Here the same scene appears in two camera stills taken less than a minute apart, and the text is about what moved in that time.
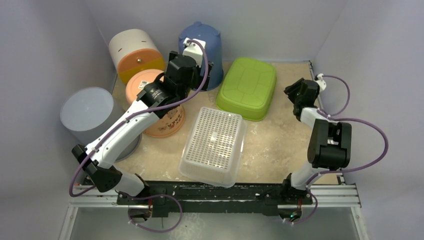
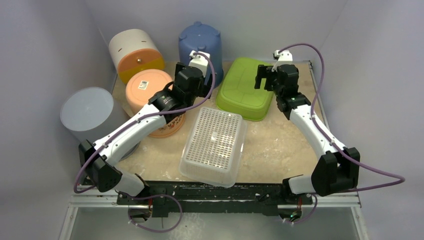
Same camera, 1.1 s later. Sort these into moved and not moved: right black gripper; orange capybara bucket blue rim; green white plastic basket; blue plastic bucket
Moved: right black gripper
Not moved: orange capybara bucket blue rim; blue plastic bucket; green white plastic basket
